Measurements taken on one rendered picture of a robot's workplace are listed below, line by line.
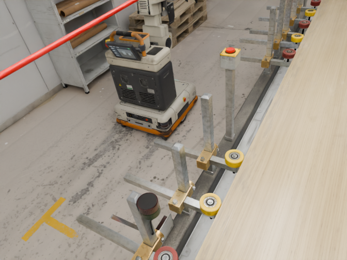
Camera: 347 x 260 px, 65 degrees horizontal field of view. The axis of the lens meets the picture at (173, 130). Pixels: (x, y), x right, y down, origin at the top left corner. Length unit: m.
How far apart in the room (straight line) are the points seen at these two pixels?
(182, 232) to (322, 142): 0.71
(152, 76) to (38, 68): 1.79
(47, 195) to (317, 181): 2.08
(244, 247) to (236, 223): 0.09
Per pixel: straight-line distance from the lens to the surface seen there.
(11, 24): 3.55
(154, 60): 2.23
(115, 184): 2.39
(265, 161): 1.19
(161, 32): 2.58
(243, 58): 2.08
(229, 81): 1.33
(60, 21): 3.34
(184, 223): 1.25
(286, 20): 2.49
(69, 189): 2.54
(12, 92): 3.60
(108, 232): 1.11
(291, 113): 1.44
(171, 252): 0.97
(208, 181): 1.37
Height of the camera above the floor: 1.78
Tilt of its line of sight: 41 degrees down
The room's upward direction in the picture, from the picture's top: 10 degrees counter-clockwise
